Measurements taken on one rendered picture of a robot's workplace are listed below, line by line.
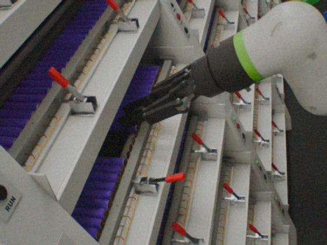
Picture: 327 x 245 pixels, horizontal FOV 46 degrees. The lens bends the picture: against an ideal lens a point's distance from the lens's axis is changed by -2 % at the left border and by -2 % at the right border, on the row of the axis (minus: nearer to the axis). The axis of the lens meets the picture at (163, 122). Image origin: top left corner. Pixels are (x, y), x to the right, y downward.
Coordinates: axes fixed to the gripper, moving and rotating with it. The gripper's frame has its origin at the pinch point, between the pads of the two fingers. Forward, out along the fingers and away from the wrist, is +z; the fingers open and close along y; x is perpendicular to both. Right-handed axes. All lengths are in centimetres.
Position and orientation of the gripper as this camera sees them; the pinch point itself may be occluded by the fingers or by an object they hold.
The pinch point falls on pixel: (136, 112)
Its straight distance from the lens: 82.1
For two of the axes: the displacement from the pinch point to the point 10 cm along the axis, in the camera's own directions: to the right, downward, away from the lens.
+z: -7.7, 3.5, 5.3
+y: 2.0, -6.5, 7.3
